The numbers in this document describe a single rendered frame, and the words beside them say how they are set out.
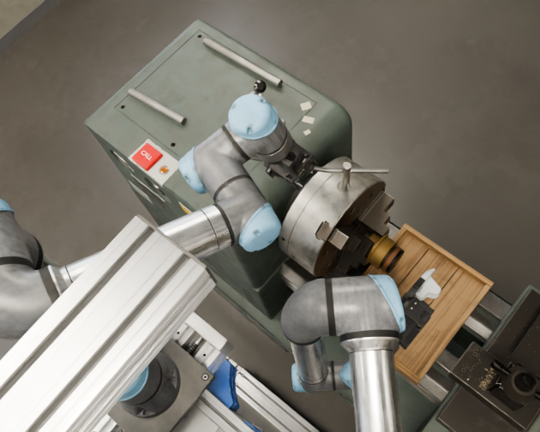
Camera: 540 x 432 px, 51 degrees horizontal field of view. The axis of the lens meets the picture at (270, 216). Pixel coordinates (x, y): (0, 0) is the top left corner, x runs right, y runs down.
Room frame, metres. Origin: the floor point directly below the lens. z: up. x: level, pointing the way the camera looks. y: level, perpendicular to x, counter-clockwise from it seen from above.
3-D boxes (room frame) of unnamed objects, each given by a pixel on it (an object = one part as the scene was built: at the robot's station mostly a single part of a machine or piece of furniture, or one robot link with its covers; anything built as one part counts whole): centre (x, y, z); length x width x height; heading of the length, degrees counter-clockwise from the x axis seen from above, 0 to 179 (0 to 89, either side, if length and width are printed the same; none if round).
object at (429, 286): (0.38, -0.34, 1.09); 0.09 x 0.06 x 0.03; 123
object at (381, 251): (0.50, -0.25, 1.08); 0.09 x 0.09 x 0.09; 34
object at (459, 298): (0.41, -0.32, 0.89); 0.36 x 0.30 x 0.04; 124
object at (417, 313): (0.31, -0.25, 1.08); 0.12 x 0.09 x 0.08; 123
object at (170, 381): (0.32, 0.39, 1.21); 0.15 x 0.15 x 0.10
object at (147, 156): (0.88, 0.27, 1.26); 0.06 x 0.06 x 0.02; 34
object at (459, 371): (0.12, -0.41, 1.00); 0.20 x 0.10 x 0.05; 34
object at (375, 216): (0.61, -0.29, 1.09); 0.12 x 0.11 x 0.05; 124
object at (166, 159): (0.86, 0.25, 1.23); 0.13 x 0.08 x 0.06; 34
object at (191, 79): (0.95, 0.07, 1.06); 0.59 x 0.48 x 0.39; 34
